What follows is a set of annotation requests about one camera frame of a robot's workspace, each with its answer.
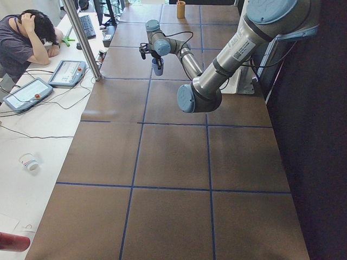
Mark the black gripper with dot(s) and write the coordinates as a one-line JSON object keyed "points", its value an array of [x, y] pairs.
{"points": [[158, 62]]}

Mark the blue plastic cup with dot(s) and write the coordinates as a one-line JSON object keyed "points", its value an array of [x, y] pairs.
{"points": [[158, 66]]}

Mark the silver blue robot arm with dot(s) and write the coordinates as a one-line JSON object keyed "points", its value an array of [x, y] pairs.
{"points": [[262, 22]]}

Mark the tan wooden cup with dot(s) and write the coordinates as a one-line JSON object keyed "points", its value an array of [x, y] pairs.
{"points": [[180, 5]]}

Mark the white paper cup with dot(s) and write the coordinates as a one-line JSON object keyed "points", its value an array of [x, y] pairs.
{"points": [[29, 162]]}

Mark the black monitor stand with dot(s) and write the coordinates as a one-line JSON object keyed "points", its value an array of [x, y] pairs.
{"points": [[99, 9]]}

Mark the black keyboard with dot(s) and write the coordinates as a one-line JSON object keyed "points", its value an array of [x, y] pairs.
{"points": [[87, 26]]}

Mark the far teach pendant tablet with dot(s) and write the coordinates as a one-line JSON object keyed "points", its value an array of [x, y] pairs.
{"points": [[67, 74]]}

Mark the teach pendant tablet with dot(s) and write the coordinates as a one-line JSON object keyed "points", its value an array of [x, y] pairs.
{"points": [[29, 95], [67, 74]]}

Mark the green plastic tool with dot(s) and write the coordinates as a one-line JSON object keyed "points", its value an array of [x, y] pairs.
{"points": [[67, 40]]}

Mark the seated person in grey shirt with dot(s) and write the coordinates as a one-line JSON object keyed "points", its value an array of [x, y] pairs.
{"points": [[26, 38]]}

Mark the brown paper table cover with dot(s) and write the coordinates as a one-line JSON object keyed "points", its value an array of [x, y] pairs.
{"points": [[143, 180]]}

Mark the near teach pendant tablet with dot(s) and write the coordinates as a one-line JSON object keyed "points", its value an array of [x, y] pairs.
{"points": [[29, 95]]}

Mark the white paper sheet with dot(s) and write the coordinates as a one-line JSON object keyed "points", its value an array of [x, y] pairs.
{"points": [[8, 224]]}

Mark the red cylinder object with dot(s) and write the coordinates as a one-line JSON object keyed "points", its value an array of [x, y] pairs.
{"points": [[14, 243]]}

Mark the aluminium frame post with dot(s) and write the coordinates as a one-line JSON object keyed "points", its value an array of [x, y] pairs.
{"points": [[82, 38]]}

